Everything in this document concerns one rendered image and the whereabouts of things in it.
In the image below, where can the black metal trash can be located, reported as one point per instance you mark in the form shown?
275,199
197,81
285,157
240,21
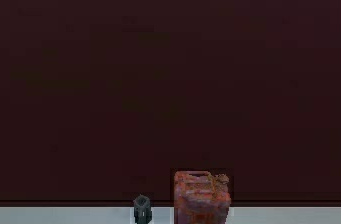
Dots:
142,210

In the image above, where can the rusty red jerry can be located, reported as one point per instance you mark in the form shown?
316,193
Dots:
199,200

